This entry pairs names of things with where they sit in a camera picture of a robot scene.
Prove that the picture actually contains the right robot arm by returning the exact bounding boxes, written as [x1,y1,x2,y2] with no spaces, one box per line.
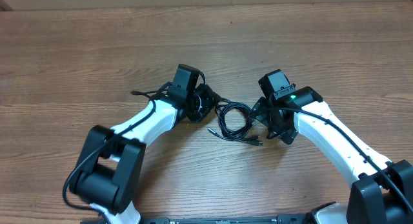
[251,70,412,224]

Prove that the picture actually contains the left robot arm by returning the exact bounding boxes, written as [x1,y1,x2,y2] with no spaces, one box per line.
[62,64,221,223]

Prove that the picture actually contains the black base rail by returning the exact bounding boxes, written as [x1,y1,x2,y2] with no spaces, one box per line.
[80,213,323,224]

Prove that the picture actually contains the black USB-C cable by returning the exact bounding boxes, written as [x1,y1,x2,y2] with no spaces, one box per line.
[207,99,261,143]

